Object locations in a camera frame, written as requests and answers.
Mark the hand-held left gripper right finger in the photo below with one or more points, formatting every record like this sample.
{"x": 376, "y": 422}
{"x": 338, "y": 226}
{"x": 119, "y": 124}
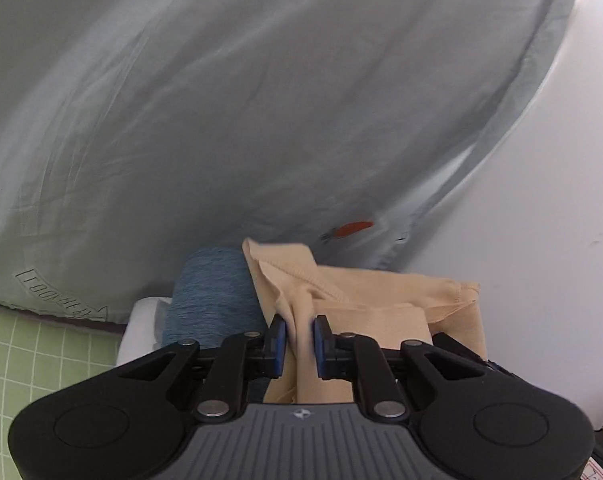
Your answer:
{"x": 321, "y": 347}

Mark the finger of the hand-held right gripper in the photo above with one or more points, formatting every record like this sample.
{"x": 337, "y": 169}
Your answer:
{"x": 456, "y": 346}

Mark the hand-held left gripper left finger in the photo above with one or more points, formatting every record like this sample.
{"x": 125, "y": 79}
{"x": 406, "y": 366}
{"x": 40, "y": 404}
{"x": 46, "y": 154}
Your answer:
{"x": 277, "y": 347}

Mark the beige long sleeve shirt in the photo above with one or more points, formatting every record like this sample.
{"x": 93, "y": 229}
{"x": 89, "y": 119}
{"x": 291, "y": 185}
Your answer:
{"x": 371, "y": 300}

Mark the blue grey folded garment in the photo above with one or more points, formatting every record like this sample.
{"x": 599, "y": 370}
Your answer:
{"x": 211, "y": 290}

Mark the light grey folded garment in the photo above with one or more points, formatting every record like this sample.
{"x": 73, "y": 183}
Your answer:
{"x": 160, "y": 327}

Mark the white folded garment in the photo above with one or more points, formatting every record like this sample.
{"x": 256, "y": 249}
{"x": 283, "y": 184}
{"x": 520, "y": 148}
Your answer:
{"x": 139, "y": 325}

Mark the grey carrot print sheet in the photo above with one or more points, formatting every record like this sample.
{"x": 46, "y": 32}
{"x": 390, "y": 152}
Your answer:
{"x": 231, "y": 110}

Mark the green grid mat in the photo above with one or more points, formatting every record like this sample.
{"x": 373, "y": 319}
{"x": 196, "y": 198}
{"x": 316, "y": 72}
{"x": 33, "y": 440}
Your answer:
{"x": 31, "y": 360}

